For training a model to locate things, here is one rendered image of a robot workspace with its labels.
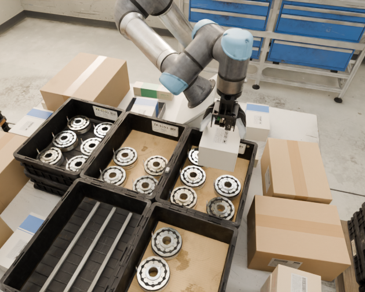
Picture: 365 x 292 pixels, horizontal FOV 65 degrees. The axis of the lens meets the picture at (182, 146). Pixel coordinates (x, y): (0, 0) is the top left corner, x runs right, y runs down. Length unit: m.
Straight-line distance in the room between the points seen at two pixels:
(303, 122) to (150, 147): 0.90
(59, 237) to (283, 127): 1.22
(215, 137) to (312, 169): 0.52
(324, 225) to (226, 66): 0.68
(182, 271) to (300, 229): 0.43
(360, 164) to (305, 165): 1.48
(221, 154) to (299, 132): 0.86
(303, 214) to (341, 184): 1.39
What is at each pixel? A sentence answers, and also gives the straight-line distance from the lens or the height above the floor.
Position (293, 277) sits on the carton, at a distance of 0.95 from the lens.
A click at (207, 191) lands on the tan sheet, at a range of 1.14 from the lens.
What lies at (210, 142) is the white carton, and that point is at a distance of 0.89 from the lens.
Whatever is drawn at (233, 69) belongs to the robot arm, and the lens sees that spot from 0.74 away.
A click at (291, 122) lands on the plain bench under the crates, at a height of 0.70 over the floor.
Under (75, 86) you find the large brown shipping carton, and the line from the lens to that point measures 1.59.
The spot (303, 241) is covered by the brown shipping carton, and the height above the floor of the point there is 0.86.
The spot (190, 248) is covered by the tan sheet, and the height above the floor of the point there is 0.83.
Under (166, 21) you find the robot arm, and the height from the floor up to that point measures 1.30.
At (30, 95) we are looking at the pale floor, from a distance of 3.28.
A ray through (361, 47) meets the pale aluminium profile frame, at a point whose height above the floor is 0.59.
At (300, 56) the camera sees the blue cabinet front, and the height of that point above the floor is 0.41.
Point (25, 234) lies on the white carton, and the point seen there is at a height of 0.79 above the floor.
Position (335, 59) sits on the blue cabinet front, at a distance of 3.07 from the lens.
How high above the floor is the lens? 1.77
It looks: 47 degrees down
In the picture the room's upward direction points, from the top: 2 degrees clockwise
